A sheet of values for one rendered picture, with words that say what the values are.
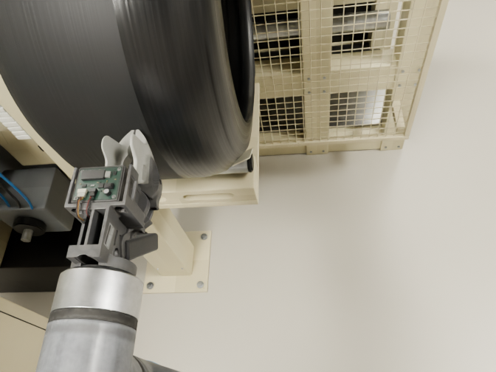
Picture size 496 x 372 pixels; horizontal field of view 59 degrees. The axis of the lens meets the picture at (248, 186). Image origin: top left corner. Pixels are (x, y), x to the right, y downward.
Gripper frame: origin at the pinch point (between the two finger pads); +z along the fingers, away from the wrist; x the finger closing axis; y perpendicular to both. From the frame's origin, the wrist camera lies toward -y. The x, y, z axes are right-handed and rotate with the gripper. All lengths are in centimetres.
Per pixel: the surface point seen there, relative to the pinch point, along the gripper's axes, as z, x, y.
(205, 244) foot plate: 35, 21, -121
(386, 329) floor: 0, -49, -122
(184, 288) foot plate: 16, 28, -121
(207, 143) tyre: 2.2, -8.9, -4.6
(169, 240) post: 23, 25, -89
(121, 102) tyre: 2.2, 0.3, 5.5
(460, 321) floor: 2, -75, -122
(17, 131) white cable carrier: 23, 41, -24
